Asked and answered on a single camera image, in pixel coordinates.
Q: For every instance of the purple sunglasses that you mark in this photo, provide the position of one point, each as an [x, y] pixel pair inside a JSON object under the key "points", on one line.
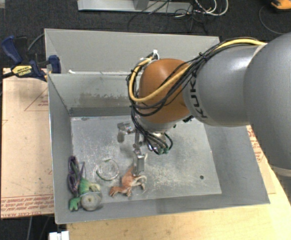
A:
{"points": [[72, 176]]}

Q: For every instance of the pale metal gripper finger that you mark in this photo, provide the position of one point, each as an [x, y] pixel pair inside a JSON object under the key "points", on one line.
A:
{"points": [[139, 162], [121, 133]]}

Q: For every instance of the brown cardboard board, red print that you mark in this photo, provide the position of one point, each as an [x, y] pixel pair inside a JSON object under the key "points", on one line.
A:
{"points": [[25, 139]]}

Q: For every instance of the brown toy animal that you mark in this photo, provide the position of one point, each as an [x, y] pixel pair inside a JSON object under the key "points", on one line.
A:
{"points": [[126, 181]]}

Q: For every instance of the grey metal bin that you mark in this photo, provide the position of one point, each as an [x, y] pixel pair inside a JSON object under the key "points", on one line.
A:
{"points": [[180, 169]]}

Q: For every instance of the clear glass cup, green rim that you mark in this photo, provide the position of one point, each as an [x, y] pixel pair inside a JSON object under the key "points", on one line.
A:
{"points": [[103, 177]]}

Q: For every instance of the black cylinder on white bracket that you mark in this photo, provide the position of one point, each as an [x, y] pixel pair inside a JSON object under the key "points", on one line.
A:
{"points": [[188, 119]]}

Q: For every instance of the green toy animal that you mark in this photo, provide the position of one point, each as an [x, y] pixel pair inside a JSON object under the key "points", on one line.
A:
{"points": [[84, 185]]}

